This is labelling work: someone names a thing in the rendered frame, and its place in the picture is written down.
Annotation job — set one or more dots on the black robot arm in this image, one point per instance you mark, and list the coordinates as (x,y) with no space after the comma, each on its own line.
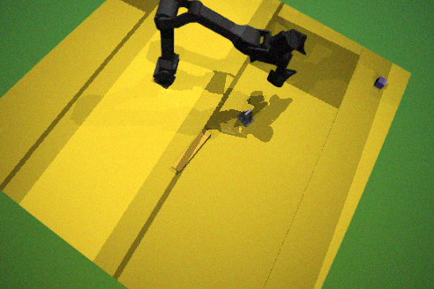
(245,38)

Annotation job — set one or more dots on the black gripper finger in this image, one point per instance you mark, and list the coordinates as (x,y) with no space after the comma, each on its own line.
(301,50)
(289,72)

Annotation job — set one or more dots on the small purple cube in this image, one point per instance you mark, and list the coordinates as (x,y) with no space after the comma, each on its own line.
(380,83)

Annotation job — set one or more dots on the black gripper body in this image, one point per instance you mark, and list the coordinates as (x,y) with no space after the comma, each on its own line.
(278,78)

